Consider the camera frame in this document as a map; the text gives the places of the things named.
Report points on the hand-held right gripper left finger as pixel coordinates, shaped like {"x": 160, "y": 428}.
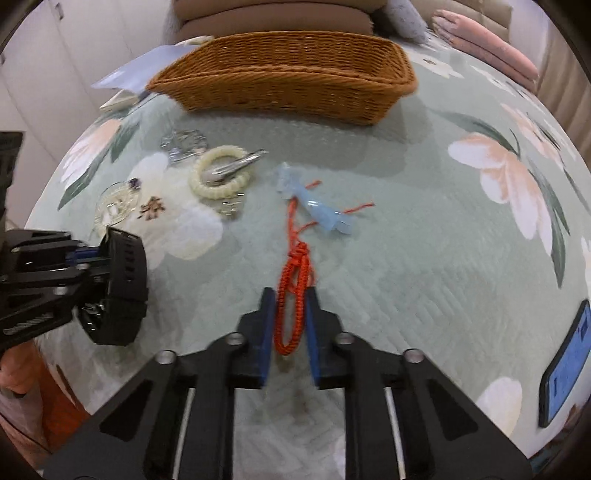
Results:
{"x": 264, "y": 339}

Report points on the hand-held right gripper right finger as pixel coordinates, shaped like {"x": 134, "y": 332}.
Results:
{"x": 315, "y": 344}

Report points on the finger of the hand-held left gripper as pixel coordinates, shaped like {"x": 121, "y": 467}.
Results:
{"x": 37, "y": 300}
{"x": 41, "y": 251}

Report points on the black wrist watch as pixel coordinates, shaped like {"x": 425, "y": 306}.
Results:
{"x": 127, "y": 277}

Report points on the small silver earrings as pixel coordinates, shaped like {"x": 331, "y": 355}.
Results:
{"x": 231, "y": 207}

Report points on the silver hair clip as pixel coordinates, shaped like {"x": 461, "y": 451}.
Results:
{"x": 249, "y": 159}

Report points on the brown wicker basket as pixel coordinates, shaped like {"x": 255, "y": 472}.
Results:
{"x": 277, "y": 87}

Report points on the person's orange pink clothing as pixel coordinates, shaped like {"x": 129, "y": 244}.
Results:
{"x": 51, "y": 401}

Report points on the white wardrobe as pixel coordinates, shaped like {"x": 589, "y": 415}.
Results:
{"x": 55, "y": 69}

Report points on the small brown brooch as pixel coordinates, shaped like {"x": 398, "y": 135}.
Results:
{"x": 151, "y": 206}

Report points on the green floral bed sheet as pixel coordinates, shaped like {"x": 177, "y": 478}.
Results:
{"x": 415, "y": 277}

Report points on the white book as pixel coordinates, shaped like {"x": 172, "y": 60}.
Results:
{"x": 117, "y": 99}

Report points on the purple folded cloth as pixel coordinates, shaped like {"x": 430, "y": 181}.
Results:
{"x": 138, "y": 69}

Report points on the black smartphone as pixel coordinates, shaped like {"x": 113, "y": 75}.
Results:
{"x": 565, "y": 364}

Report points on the brown folded duvet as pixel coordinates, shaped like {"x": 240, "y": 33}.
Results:
{"x": 277, "y": 16}

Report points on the grey printed blanket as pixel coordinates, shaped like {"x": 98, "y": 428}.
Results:
{"x": 406, "y": 21}

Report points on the pink folded blanket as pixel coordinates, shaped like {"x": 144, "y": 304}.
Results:
{"x": 485, "y": 46}

